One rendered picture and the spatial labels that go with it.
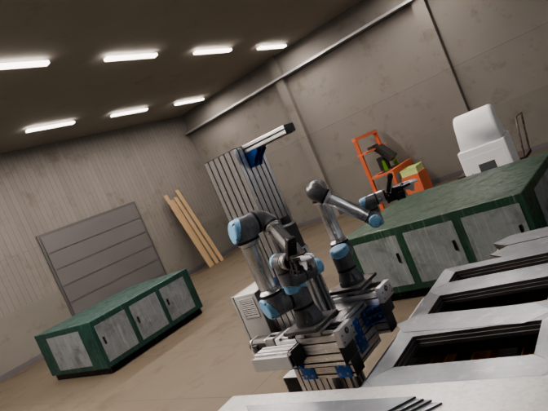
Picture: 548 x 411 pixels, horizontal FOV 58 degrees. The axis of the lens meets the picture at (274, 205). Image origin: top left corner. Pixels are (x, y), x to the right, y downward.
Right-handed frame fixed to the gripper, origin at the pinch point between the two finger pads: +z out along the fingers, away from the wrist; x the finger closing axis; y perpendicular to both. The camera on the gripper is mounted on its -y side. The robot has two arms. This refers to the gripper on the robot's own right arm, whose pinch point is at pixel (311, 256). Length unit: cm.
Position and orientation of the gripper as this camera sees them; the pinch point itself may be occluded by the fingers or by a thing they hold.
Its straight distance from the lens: 198.2
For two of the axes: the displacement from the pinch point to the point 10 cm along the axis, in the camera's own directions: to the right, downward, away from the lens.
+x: -8.7, 2.6, -4.3
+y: 2.9, 9.6, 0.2
